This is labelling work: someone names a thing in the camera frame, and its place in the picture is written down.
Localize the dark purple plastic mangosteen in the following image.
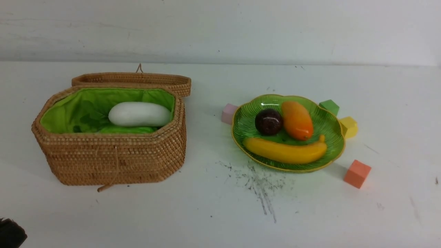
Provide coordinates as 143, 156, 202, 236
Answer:
255, 108, 284, 136

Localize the yellow plastic banana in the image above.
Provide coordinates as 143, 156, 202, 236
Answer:
243, 135, 328, 164

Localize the orange yellow plastic mango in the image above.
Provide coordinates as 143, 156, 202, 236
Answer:
281, 101, 314, 141

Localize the white plastic radish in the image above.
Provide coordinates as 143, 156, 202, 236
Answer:
81, 101, 172, 127

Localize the green plastic cucumber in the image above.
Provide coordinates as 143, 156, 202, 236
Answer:
98, 125, 158, 134

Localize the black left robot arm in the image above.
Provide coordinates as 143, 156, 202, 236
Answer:
0, 218, 28, 248

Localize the pink foam cube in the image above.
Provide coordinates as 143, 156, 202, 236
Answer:
221, 103, 238, 125

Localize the woven rattan basket lid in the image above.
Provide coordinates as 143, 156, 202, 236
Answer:
71, 64, 192, 97

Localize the green glass leaf plate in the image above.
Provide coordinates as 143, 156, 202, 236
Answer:
231, 94, 346, 173

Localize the green foam cube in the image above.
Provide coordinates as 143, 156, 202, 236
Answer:
319, 99, 340, 116

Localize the yellow foam cube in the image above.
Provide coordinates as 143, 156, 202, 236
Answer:
340, 116, 359, 139

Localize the woven rattan basket green lining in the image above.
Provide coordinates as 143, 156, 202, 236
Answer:
31, 84, 186, 192

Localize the orange foam cube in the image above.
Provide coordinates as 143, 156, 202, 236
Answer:
343, 160, 371, 189

